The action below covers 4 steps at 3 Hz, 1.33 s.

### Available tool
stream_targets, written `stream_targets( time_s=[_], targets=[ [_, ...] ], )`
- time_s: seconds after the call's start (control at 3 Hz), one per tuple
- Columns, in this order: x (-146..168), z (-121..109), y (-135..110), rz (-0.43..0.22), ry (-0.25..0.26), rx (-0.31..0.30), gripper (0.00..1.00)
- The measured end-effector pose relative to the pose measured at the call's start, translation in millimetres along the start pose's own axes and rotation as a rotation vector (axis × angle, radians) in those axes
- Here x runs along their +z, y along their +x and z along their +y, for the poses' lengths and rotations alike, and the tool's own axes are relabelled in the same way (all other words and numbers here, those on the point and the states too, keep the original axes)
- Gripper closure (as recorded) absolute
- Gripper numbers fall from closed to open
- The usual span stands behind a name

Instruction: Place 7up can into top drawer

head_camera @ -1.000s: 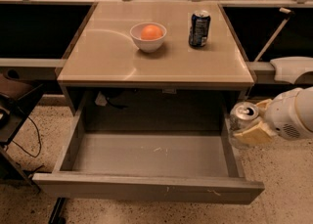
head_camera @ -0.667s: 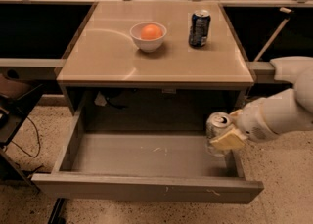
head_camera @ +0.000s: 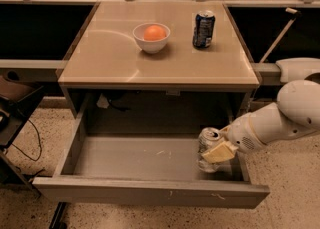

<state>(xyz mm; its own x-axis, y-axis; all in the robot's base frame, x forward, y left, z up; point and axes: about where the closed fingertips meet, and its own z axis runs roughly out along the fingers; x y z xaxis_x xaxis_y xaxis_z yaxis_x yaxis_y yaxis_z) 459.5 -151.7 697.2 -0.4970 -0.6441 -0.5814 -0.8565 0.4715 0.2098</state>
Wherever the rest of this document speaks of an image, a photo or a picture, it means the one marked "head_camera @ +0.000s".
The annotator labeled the open grey top drawer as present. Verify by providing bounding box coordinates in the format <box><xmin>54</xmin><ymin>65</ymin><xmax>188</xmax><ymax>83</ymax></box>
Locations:
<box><xmin>32</xmin><ymin>92</ymin><xmax>272</xmax><ymax>210</ymax></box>

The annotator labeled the blue pepsi can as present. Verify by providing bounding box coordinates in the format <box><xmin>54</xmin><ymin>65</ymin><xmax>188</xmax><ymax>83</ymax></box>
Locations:
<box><xmin>193</xmin><ymin>10</ymin><xmax>215</xmax><ymax>49</ymax></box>

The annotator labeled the white stick with tip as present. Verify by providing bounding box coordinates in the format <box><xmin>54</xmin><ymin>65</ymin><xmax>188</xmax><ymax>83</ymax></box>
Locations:
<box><xmin>259</xmin><ymin>7</ymin><xmax>302</xmax><ymax>63</ymax></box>

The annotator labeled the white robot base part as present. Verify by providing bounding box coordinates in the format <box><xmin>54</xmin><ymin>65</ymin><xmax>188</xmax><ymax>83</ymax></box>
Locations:
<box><xmin>276</xmin><ymin>57</ymin><xmax>320</xmax><ymax>83</ymax></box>

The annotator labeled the white ceramic bowl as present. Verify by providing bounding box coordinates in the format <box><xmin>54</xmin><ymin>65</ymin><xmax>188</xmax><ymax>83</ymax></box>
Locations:
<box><xmin>133</xmin><ymin>23</ymin><xmax>171</xmax><ymax>54</ymax></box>

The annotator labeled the white paper tag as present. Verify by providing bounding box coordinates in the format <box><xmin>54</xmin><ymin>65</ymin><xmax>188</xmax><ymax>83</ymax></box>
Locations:
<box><xmin>97</xmin><ymin>94</ymin><xmax>109</xmax><ymax>109</ymax></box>

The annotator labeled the orange fruit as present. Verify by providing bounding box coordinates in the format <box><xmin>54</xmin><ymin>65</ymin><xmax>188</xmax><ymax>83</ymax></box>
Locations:
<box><xmin>143</xmin><ymin>25</ymin><xmax>167</xmax><ymax>41</ymax></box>

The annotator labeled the grey cabinet with tan top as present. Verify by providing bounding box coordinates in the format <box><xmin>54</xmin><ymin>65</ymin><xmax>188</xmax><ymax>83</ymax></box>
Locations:
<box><xmin>57</xmin><ymin>0</ymin><xmax>263</xmax><ymax>126</ymax></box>

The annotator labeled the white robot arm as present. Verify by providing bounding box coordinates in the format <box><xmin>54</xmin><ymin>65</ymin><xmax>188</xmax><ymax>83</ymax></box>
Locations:
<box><xmin>199</xmin><ymin>80</ymin><xmax>320</xmax><ymax>164</ymax></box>

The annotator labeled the dark stand at left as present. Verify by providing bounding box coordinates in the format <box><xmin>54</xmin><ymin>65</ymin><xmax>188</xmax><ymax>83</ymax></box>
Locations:
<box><xmin>0</xmin><ymin>71</ymin><xmax>44</xmax><ymax>193</ymax></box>

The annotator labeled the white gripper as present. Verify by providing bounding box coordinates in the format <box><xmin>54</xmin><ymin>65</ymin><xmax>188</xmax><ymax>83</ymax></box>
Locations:
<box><xmin>202</xmin><ymin>113</ymin><xmax>265</xmax><ymax>163</ymax></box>

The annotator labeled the silver green 7up can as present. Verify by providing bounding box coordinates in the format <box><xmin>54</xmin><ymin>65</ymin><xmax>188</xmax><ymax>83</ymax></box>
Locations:
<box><xmin>198</xmin><ymin>127</ymin><xmax>222</xmax><ymax>173</ymax></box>

